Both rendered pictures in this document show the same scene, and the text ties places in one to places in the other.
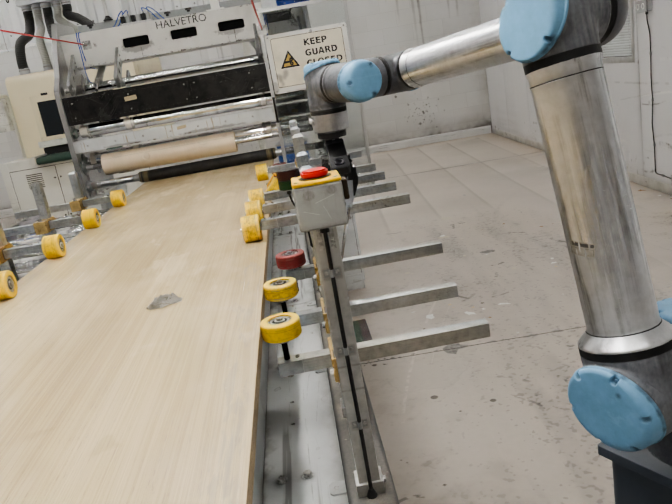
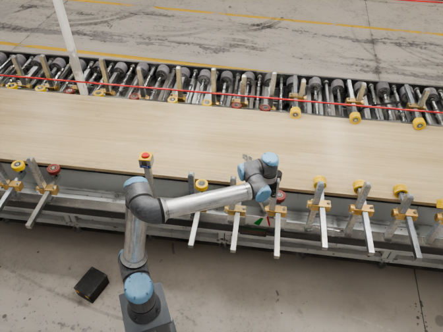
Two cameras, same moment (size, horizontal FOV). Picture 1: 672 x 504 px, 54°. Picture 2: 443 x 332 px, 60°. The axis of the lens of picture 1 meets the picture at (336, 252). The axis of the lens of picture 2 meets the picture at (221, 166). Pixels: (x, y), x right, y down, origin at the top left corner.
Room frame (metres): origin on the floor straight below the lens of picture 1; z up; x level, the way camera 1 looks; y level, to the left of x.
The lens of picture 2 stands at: (1.61, -1.49, 2.77)
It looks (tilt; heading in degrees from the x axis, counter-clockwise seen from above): 46 degrees down; 99
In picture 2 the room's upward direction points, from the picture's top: 1 degrees clockwise
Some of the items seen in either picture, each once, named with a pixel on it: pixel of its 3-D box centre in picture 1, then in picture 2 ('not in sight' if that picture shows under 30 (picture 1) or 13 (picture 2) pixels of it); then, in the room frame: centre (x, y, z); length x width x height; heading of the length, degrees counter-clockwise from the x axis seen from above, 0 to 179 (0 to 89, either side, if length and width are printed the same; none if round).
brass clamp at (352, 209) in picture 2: not in sight; (360, 209); (2.23, 0.06, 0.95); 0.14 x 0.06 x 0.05; 2
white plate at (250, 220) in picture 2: not in sight; (265, 222); (1.68, 0.01, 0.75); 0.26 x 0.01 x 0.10; 2
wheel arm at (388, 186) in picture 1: (324, 197); (365, 217); (2.25, 0.01, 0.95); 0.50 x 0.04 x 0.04; 92
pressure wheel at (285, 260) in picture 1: (293, 271); (278, 199); (1.74, 0.12, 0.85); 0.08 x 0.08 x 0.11
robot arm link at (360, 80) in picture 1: (354, 81); (250, 171); (1.56, -0.11, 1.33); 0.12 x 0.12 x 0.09; 30
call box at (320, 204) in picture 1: (319, 202); (146, 160); (0.95, 0.01, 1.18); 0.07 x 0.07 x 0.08; 2
